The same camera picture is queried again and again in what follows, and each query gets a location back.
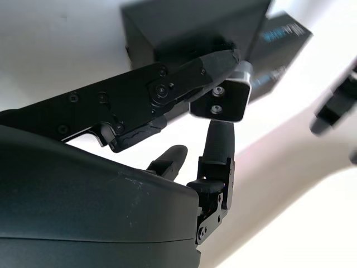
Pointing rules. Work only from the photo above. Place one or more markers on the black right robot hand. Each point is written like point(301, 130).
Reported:
point(83, 209)

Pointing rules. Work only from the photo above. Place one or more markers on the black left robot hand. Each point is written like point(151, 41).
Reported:
point(334, 109)

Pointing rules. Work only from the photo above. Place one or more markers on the small silver depth camera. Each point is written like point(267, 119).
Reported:
point(228, 103)

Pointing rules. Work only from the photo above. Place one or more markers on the black box base with insert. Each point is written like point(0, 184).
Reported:
point(181, 28)

